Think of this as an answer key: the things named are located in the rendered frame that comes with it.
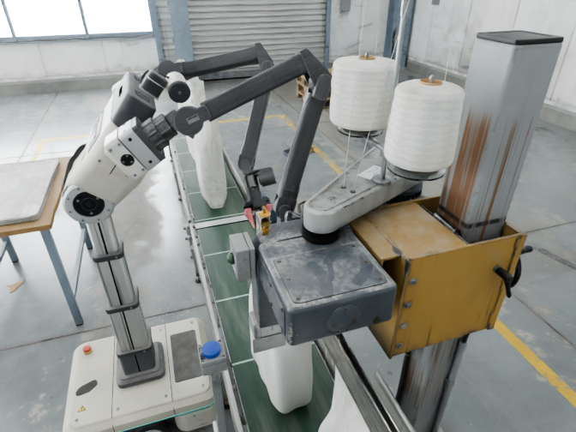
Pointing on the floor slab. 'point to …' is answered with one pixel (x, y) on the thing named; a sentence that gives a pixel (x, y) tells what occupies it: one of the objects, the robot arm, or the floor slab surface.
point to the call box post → (219, 401)
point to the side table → (51, 240)
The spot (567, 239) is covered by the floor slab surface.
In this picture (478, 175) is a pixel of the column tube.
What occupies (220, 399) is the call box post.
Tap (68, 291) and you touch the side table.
